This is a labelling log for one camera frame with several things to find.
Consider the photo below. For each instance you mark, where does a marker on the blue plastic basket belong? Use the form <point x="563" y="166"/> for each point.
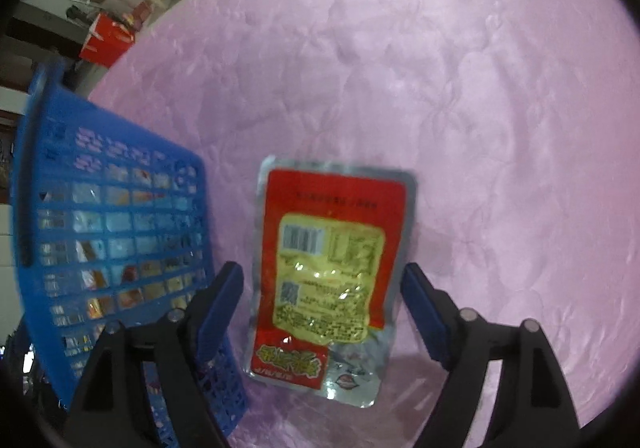
<point x="65" y="128"/>

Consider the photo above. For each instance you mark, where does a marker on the red silver foil snack packet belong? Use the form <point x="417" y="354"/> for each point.
<point x="335" y="208"/>

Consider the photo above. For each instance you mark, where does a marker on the pink tablecloth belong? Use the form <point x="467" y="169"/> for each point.
<point x="400" y="78"/>

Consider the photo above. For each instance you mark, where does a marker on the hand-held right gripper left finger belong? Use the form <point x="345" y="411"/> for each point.
<point x="220" y="313"/>

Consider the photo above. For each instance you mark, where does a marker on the red paper bag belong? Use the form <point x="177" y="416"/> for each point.
<point x="107" y="40"/>

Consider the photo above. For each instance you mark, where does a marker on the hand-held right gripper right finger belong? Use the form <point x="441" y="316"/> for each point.
<point x="425" y="318"/>

